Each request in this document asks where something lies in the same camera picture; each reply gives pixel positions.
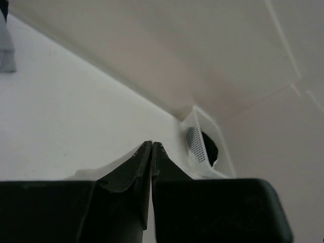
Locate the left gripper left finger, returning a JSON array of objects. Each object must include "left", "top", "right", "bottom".
[{"left": 75, "top": 141, "right": 152, "bottom": 242}]

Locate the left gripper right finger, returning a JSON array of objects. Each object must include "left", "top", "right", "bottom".
[{"left": 151, "top": 142, "right": 293, "bottom": 242}]

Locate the black tank top in basket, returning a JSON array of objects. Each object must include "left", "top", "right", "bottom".
[{"left": 202, "top": 132, "right": 218, "bottom": 167}]

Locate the folded grey tank top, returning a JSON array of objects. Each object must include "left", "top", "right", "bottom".
[{"left": 1, "top": 13, "right": 17, "bottom": 73}]

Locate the white plastic basket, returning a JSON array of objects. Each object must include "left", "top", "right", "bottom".
[{"left": 180, "top": 105, "right": 236, "bottom": 179}]

